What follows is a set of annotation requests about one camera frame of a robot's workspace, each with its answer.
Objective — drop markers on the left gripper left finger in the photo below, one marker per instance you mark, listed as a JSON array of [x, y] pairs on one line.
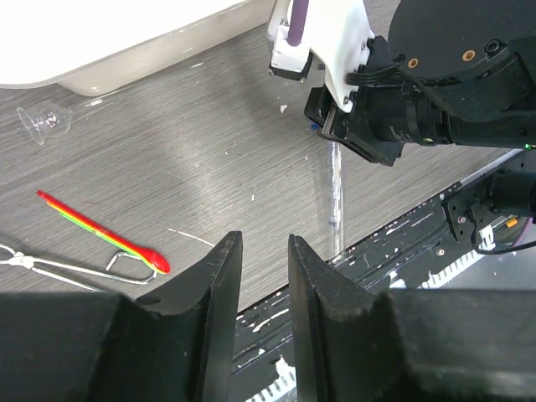
[[190, 356]]

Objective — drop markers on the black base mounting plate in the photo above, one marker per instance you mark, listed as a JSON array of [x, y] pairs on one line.
[[428, 247]]

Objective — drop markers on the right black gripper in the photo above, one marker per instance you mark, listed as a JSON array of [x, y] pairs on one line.
[[494, 109]]

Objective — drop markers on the white plastic tub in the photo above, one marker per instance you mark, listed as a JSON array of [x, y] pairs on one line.
[[95, 47]]

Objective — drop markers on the red yellow stick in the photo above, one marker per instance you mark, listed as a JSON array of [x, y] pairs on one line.
[[152, 258]]

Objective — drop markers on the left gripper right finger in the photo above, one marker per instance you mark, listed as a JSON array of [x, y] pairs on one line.
[[329, 320]]

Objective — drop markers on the small clear glass funnel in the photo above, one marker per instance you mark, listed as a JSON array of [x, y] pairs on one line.
[[45, 120]]

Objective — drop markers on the metal test tube holder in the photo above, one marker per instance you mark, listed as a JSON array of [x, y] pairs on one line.
[[37, 264]]

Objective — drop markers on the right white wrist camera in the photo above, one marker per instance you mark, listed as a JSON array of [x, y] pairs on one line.
[[333, 33]]

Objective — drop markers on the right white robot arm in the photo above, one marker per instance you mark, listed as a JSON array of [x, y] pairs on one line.
[[449, 72]]

